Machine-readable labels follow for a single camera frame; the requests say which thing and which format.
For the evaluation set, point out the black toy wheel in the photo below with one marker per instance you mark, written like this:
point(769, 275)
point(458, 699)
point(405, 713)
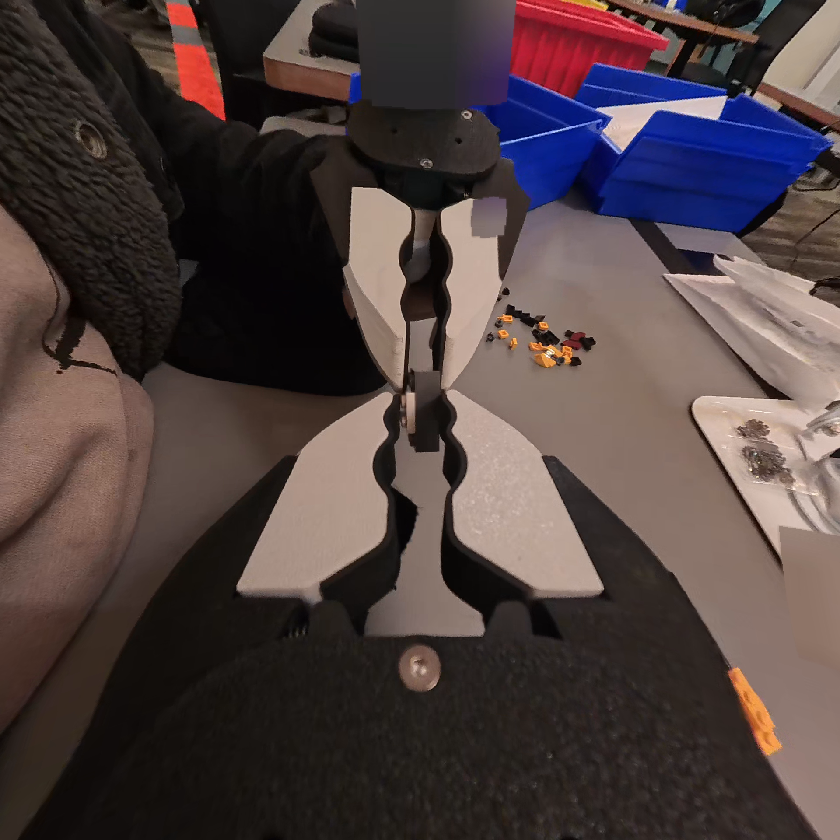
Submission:
point(428, 420)

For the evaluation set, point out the person's dark fleece jacket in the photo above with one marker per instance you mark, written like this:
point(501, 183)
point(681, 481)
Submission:
point(65, 164)

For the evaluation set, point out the orange brick plate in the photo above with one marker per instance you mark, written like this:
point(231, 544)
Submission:
point(754, 712)

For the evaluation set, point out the wooden background desk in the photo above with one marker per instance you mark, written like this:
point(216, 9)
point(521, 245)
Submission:
point(689, 23)

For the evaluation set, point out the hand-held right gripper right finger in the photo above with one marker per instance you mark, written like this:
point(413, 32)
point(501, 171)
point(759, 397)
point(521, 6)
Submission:
point(518, 518)

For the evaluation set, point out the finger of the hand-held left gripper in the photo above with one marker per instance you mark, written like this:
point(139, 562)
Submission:
point(472, 282)
point(374, 262)

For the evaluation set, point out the pile of small loose bricks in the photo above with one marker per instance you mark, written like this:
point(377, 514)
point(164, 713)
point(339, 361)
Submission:
point(544, 358)

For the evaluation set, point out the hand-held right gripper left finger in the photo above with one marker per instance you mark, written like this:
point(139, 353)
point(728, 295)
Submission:
point(321, 512)

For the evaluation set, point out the red plastic bin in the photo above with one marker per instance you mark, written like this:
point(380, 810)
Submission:
point(577, 52)

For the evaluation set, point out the black cloth bundle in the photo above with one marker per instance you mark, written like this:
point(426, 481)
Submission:
point(331, 33)

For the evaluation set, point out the white stand with wooden board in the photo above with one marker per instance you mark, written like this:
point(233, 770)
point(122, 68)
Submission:
point(722, 433)

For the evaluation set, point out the grey side table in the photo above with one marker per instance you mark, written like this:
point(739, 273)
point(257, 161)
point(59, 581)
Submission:
point(289, 46)

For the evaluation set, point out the clear bag of dark parts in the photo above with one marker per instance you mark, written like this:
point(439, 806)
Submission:
point(761, 453)

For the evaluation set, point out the yellow plastic bin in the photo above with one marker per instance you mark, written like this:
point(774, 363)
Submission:
point(590, 4)

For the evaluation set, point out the grey desk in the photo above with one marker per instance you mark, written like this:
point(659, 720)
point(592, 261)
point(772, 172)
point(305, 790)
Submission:
point(623, 459)

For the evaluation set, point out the white paper sheet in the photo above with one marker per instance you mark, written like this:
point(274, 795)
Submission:
point(656, 118)

